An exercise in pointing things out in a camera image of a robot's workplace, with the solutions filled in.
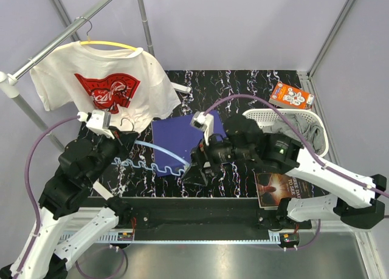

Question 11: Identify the white t shirt red print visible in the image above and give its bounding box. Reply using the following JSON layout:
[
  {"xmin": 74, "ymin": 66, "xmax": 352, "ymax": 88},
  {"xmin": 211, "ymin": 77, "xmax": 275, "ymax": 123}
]
[{"xmin": 30, "ymin": 41, "xmax": 181, "ymax": 133}]

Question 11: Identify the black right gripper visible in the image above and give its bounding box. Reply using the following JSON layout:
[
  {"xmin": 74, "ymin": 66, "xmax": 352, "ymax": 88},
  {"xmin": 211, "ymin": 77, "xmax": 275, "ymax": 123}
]
[{"xmin": 181, "ymin": 127, "xmax": 255, "ymax": 185}]

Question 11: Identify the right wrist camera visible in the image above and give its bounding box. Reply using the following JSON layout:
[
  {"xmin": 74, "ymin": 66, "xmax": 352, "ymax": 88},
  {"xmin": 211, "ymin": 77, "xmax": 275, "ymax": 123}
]
[{"xmin": 190, "ymin": 111, "xmax": 214, "ymax": 146}]

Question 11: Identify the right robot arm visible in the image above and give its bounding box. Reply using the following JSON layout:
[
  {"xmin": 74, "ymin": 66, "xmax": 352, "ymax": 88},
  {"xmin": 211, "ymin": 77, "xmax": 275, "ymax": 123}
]
[{"xmin": 182, "ymin": 112, "xmax": 387, "ymax": 229}]

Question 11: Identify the light blue plastic hanger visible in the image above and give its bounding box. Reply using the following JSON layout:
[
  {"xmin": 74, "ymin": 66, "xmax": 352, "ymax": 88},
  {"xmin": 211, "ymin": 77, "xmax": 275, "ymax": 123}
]
[{"xmin": 111, "ymin": 117, "xmax": 191, "ymax": 178}]

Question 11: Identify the dark brown book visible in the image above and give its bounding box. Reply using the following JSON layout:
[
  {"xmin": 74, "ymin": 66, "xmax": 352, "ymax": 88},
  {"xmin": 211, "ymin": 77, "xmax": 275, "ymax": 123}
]
[{"xmin": 255, "ymin": 173, "xmax": 314, "ymax": 210}]

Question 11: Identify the blue ring binder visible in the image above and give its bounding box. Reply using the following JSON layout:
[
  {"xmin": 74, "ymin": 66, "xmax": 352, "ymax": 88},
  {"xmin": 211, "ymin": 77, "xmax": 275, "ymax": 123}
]
[{"xmin": 151, "ymin": 109, "xmax": 227, "ymax": 178}]

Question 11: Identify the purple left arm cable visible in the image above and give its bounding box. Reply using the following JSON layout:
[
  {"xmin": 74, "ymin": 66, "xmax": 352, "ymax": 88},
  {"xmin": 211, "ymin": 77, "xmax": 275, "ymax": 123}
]
[{"xmin": 15, "ymin": 115, "xmax": 81, "ymax": 274}]

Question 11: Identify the white plastic basket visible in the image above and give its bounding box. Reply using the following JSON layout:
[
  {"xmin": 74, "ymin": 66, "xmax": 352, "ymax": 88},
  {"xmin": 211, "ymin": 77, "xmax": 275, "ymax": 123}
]
[{"xmin": 243, "ymin": 109, "xmax": 329, "ymax": 157}]

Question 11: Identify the metal clothes rack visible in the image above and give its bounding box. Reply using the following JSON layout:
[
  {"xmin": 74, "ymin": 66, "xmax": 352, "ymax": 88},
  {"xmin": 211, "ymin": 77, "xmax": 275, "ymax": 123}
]
[{"xmin": 0, "ymin": 0, "xmax": 192, "ymax": 201}]

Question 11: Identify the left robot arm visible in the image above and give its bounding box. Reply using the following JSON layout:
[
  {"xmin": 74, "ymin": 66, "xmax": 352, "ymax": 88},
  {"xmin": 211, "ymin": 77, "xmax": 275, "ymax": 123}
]
[{"xmin": 1, "ymin": 132, "xmax": 138, "ymax": 278}]

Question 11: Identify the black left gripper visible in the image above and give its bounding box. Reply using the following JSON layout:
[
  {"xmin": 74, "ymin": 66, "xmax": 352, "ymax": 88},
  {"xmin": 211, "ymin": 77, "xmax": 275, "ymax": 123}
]
[{"xmin": 86, "ymin": 124, "xmax": 140, "ymax": 184}]

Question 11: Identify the yellow plastic hanger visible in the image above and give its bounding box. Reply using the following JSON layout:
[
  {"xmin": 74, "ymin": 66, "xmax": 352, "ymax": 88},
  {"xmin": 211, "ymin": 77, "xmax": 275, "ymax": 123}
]
[{"xmin": 77, "ymin": 16, "xmax": 137, "ymax": 51}]

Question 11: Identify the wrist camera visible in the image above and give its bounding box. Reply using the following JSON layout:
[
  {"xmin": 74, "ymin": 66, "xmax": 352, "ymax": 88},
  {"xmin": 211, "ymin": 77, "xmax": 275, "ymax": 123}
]
[
  {"xmin": 77, "ymin": 109, "xmax": 115, "ymax": 139},
  {"xmin": 190, "ymin": 111, "xmax": 214, "ymax": 146}
]

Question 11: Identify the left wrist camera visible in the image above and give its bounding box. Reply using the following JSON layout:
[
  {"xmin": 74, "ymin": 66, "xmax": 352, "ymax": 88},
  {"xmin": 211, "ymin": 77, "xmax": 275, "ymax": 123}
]
[{"xmin": 77, "ymin": 109, "xmax": 115, "ymax": 139}]

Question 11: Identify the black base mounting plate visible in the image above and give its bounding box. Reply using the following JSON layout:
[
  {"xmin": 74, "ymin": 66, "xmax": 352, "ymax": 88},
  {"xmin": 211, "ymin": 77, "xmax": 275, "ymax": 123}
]
[{"xmin": 86, "ymin": 198, "xmax": 296, "ymax": 244}]

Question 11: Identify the grey t shirt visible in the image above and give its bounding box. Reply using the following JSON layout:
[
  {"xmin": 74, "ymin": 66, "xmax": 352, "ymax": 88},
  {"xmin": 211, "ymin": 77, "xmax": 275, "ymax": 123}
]
[{"xmin": 263, "ymin": 114, "xmax": 326, "ymax": 155}]

